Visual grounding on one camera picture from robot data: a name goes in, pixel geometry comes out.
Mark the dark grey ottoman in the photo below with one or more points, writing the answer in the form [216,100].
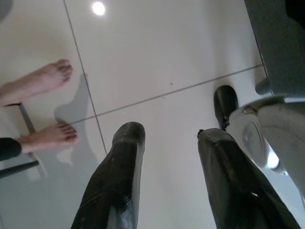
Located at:
[274,43]

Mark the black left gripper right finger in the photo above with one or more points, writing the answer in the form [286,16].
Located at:
[233,190]

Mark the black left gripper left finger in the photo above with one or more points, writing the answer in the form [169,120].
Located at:
[112,181]

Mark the person's left bare foot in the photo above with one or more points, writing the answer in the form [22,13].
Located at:
[43,78]

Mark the grey metal chair frame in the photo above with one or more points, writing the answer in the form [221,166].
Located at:
[26,117]

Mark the person's black trouser leg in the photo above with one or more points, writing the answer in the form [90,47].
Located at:
[9,149]

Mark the robot's black foot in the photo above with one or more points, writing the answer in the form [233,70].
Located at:
[225,102]

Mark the person's right bare foot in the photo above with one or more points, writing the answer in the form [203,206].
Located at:
[52,136]

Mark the person's bare foot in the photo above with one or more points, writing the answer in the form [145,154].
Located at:
[52,136]
[43,78]

